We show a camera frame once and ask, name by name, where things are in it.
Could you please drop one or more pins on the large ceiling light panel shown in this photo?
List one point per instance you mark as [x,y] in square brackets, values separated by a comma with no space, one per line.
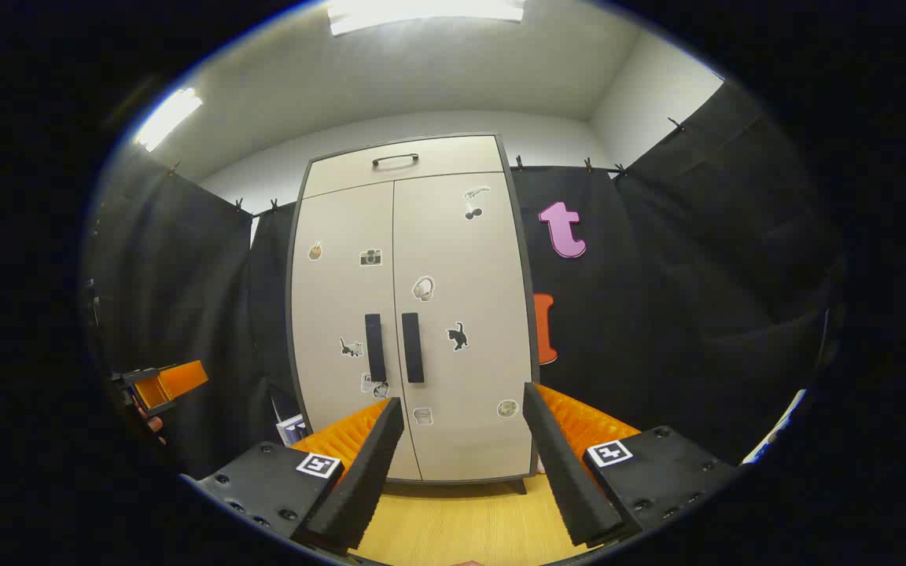
[421,14]

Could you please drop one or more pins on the small ceiling light panel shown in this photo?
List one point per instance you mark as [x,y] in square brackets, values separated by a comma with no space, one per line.
[168,118]

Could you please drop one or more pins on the grey double-door shoe cabinet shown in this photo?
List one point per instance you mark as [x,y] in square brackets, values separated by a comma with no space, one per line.
[532,314]

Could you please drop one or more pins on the grey cabinet door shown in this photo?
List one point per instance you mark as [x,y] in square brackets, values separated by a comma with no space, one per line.
[335,299]
[469,259]

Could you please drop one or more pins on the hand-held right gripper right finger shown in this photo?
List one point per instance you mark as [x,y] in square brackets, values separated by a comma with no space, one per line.
[567,472]

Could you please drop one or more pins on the black backdrop cloth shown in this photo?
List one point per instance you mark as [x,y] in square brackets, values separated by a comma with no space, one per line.
[657,314]

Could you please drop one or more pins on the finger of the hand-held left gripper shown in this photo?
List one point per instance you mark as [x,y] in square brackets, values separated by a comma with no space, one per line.
[182,379]

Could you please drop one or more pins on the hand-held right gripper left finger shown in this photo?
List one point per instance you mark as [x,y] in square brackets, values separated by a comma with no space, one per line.
[362,479]

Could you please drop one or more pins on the grey cabinet drawer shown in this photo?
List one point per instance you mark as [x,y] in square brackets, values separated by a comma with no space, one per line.
[445,161]

